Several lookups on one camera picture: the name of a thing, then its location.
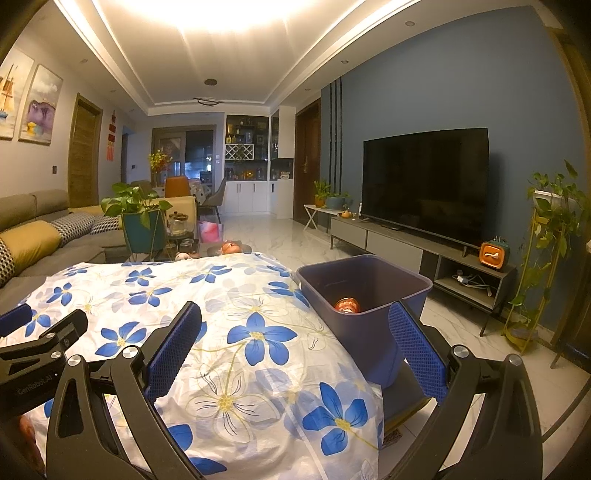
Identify sailboat wall painting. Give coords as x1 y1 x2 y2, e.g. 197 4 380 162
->
0 47 36 142

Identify light wooden door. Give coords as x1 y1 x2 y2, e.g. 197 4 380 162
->
68 93 103 209
551 41 591 361

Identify potted plant in teal planter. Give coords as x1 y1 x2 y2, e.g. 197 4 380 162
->
100 182 173 265

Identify blue floral tablecloth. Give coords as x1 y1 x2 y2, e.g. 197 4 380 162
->
0 251 387 480

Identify pink gift bag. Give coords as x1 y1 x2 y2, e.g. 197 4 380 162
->
197 220 225 245

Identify dark coffee table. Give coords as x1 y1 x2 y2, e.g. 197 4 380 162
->
103 230 253 265

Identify grey television cabinet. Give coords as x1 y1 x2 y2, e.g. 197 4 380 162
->
329 215 519 339

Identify purple abstract wall painting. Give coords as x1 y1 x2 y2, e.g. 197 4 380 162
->
18 64 64 147

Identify person's left hand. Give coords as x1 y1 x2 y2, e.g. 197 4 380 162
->
18 414 47 477

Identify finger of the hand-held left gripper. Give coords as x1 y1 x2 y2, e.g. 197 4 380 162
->
0 303 35 341
0 307 89 364

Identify white folding stand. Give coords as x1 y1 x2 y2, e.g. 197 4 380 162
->
303 202 343 231

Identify yellow sofa cushion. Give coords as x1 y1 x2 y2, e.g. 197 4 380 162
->
0 220 64 274

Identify grey plastic waste bin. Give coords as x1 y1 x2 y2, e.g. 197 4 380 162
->
295 253 434 389

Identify orange dining chair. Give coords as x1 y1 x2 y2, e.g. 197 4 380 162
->
164 176 191 199

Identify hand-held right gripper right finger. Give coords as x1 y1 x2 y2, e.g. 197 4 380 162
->
388 299 544 480

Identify red wall decorations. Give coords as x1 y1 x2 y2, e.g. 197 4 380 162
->
106 107 119 163

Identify yellow metal plant stand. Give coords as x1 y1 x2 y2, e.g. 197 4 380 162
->
501 207 556 357

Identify orange retro speaker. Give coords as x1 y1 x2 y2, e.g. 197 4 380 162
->
478 235 509 269

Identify white power strip with cables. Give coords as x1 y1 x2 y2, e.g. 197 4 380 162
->
450 272 496 295

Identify trailing plant in white pot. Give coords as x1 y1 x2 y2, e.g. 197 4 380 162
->
507 160 590 325

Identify grey dining chair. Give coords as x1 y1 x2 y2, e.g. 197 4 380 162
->
201 176 228 219

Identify grey fabric sofa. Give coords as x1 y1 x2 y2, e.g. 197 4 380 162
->
0 188 126 302

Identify dark wooden door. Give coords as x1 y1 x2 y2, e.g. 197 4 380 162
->
294 98 322 221

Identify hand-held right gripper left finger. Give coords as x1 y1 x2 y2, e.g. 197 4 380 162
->
44 300 209 480

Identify white display cabinet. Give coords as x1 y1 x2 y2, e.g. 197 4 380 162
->
223 105 297 219

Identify black flat television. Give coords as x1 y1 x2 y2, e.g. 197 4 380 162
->
361 127 491 246

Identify yellow flower bouquet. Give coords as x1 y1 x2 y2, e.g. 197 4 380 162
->
147 150 173 176

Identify yellow upholstered bench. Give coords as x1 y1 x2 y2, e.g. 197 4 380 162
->
69 196 197 223

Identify black and white patterned cushion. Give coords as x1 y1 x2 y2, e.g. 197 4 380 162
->
89 214 122 234
49 213 96 246

